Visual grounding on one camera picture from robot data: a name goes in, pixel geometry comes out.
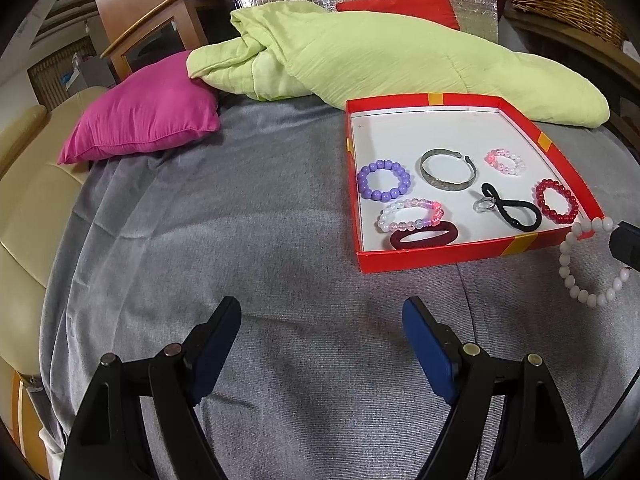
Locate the red cushion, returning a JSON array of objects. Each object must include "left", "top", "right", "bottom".
[{"left": 336, "top": 0, "right": 461, "bottom": 32}]

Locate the purple bead bracelet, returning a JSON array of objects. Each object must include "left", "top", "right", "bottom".
[{"left": 357, "top": 159, "right": 412, "bottom": 203}]

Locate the wooden cabinet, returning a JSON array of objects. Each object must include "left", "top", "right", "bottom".
[{"left": 87, "top": 0, "right": 236, "bottom": 83}]

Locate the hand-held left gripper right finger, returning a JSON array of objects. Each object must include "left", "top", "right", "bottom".
[{"left": 402, "top": 296, "right": 585, "bottom": 480}]

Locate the silver metal bangle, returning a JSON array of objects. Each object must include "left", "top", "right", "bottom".
[{"left": 419, "top": 149, "right": 477, "bottom": 192}]

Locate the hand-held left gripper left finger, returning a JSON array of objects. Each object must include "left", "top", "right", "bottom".
[{"left": 59, "top": 296, "right": 243, "bottom": 480}]

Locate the red bead bracelet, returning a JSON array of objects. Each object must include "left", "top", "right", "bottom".
[{"left": 534, "top": 179, "right": 580, "bottom": 225}]

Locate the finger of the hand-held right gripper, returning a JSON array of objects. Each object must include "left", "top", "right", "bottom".
[{"left": 607, "top": 220, "right": 640, "bottom": 267}]

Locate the maroon hair tie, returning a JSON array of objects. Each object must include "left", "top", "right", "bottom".
[{"left": 389, "top": 222, "right": 461, "bottom": 251}]

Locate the wooden shelf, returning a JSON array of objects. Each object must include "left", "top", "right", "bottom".
[{"left": 500, "top": 2, "right": 640, "bottom": 148}]

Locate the red cardboard box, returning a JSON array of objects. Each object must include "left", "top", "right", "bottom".
[{"left": 346, "top": 92, "right": 605, "bottom": 275}]

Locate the cream leather sofa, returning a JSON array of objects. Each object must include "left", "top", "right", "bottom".
[{"left": 0, "top": 85, "right": 110, "bottom": 476}]

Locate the magenta pillow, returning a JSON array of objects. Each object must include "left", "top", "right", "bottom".
[{"left": 57, "top": 51, "right": 221, "bottom": 166}]

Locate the pink and white bead bracelet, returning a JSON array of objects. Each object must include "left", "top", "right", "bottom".
[{"left": 377, "top": 198, "right": 445, "bottom": 234}]

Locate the grey blanket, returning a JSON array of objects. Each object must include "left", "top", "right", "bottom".
[{"left": 39, "top": 95, "right": 640, "bottom": 480}]

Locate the small pink bead bracelet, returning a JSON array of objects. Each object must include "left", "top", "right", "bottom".
[{"left": 484, "top": 148, "right": 529, "bottom": 177}]

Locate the black hair tie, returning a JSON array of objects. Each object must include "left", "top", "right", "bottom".
[{"left": 481, "top": 183, "right": 543, "bottom": 234}]

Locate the light green quilt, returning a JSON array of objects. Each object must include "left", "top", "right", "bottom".
[{"left": 187, "top": 1, "right": 611, "bottom": 129}]

